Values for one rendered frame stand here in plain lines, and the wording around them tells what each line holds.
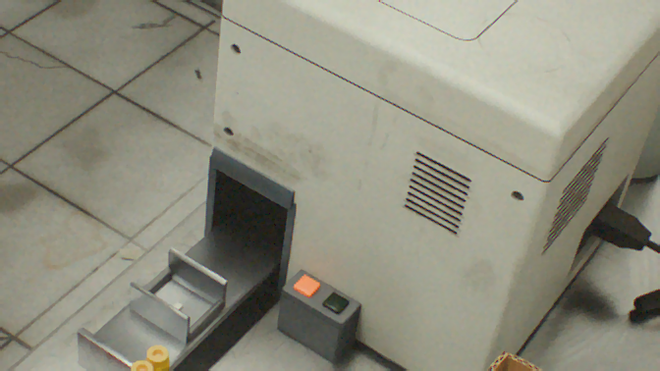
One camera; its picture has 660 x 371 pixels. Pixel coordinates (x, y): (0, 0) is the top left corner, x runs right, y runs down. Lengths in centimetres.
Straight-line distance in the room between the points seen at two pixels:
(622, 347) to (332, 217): 29
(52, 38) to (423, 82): 198
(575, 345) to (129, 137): 157
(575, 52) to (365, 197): 19
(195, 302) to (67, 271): 127
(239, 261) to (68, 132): 152
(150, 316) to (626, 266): 44
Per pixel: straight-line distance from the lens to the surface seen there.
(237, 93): 96
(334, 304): 100
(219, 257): 104
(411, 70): 85
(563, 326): 110
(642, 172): 126
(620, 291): 115
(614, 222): 112
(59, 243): 231
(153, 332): 99
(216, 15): 285
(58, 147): 250
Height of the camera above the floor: 168
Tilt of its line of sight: 43 degrees down
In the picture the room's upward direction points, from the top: 9 degrees clockwise
